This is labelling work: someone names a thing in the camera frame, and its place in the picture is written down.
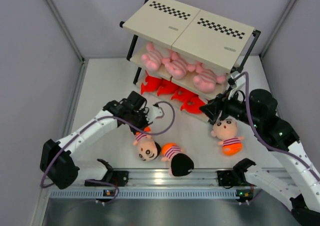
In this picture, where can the boy doll black hair back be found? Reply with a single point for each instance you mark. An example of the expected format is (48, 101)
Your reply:
(180, 164)

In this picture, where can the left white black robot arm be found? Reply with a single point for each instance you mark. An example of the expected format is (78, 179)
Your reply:
(59, 161)

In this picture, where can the boy doll near shelf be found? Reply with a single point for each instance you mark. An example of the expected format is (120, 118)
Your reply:
(227, 132)

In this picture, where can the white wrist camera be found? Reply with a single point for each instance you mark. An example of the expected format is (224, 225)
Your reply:
(154, 112)
(235, 81)

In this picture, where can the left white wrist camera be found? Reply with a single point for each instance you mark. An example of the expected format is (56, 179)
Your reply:
(154, 112)

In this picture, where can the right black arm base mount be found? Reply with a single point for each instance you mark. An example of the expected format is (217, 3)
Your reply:
(229, 178)

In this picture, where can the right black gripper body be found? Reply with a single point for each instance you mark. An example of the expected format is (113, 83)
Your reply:
(233, 107)

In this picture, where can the boy doll face up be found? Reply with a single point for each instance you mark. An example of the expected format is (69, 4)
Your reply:
(147, 149)

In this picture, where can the aluminium rail base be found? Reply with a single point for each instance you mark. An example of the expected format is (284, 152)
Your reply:
(161, 177)

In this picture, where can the red whale plush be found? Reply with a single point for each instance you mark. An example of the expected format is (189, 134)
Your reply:
(193, 105)
(183, 95)
(167, 88)
(150, 83)

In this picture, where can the grey slotted cable duct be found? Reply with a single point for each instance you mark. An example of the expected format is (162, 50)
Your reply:
(126, 193)

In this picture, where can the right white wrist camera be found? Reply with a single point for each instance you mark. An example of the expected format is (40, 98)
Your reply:
(235, 81)

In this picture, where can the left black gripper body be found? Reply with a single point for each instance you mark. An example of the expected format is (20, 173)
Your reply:
(138, 118)

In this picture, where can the red whale plush rightmost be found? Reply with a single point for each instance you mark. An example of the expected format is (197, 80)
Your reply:
(193, 105)

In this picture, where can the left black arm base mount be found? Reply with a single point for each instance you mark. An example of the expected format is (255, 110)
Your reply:
(118, 178)

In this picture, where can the beige three-tier shelf black frame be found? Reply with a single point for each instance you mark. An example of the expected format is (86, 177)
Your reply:
(206, 37)

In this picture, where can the red whale plush leftmost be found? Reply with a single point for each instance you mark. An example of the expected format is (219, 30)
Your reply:
(150, 83)

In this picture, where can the pink striped frog plush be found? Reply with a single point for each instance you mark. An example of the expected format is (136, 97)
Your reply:
(178, 65)
(156, 56)
(207, 78)

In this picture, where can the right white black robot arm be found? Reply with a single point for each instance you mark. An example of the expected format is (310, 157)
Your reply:
(258, 110)

